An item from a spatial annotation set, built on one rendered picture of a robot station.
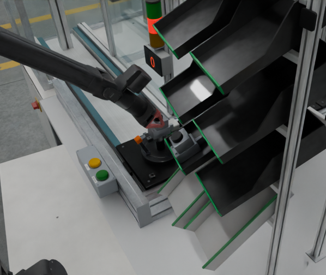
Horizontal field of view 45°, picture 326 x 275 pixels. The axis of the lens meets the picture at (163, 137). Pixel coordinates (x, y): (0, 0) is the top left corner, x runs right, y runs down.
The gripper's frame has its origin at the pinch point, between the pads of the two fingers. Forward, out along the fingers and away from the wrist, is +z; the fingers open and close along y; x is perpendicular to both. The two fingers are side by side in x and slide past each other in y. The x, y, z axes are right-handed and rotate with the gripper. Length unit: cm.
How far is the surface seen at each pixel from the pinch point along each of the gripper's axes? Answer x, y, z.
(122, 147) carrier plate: 16.5, 9.9, 3.7
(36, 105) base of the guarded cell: 48, 106, 18
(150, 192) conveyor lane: 18.0, -13.8, 4.3
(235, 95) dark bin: -19.8, -37.3, -22.2
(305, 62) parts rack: -30, -54, -33
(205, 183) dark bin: -0.1, -38.3, -10.8
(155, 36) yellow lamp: -20.1, 16.8, -9.8
